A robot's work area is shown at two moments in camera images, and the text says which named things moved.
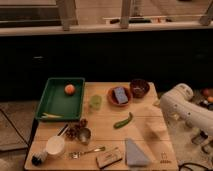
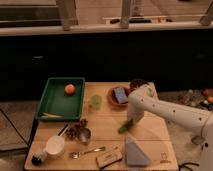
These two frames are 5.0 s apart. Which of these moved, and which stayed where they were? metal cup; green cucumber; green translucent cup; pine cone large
Moved: green cucumber
Stayed: pine cone large; green translucent cup; metal cup
